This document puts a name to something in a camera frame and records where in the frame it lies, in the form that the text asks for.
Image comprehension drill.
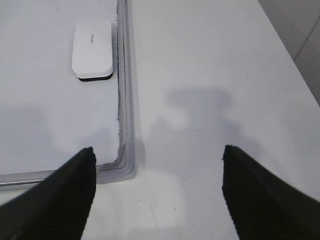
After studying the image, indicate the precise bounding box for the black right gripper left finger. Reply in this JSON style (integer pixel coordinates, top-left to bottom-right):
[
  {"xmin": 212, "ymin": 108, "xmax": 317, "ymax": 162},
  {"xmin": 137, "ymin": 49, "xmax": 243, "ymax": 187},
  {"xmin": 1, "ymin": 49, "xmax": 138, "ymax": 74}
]
[{"xmin": 0, "ymin": 147, "xmax": 97, "ymax": 240}]

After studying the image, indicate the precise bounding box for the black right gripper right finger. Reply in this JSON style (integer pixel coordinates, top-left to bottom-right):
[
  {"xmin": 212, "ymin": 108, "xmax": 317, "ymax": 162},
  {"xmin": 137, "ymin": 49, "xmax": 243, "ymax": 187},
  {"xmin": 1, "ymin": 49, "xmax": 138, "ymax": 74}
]
[{"xmin": 222, "ymin": 145, "xmax": 320, "ymax": 240}]

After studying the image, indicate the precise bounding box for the white eraser with black felt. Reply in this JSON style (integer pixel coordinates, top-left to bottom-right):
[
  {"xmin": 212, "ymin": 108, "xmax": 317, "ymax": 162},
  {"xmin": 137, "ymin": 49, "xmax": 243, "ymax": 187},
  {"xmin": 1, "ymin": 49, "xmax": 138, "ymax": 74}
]
[{"xmin": 71, "ymin": 20, "xmax": 114, "ymax": 82}]

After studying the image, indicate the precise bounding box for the white board with grey frame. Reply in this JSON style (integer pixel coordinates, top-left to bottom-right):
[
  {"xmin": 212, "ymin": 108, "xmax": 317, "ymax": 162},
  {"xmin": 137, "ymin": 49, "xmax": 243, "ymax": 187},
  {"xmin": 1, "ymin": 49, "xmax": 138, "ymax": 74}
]
[{"xmin": 0, "ymin": 0, "xmax": 137, "ymax": 191}]

